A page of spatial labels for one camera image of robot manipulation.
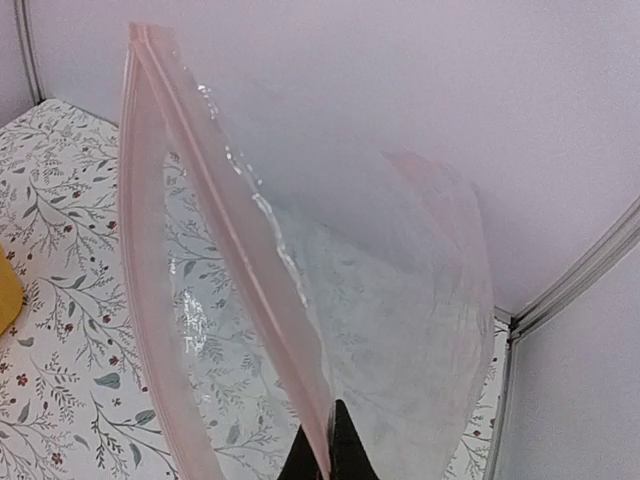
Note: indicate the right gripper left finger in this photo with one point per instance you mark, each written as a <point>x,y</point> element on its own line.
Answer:
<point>300,463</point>

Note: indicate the floral table mat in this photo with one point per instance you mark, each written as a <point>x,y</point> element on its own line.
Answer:
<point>74,400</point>

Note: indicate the aluminium frame post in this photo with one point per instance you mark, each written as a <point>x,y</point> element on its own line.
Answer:
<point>600,258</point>
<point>27,50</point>

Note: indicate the left aluminium frame post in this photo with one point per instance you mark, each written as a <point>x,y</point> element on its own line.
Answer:
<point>27,50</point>

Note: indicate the clear zip top bag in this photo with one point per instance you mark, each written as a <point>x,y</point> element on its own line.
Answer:
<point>362,273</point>

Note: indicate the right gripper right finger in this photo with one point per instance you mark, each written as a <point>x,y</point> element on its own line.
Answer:
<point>349,460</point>

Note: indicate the yellow plastic basket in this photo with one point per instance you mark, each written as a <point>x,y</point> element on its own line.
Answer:
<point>11,294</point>

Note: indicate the right aluminium frame post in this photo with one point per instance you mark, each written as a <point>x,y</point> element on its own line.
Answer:
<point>600,258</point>

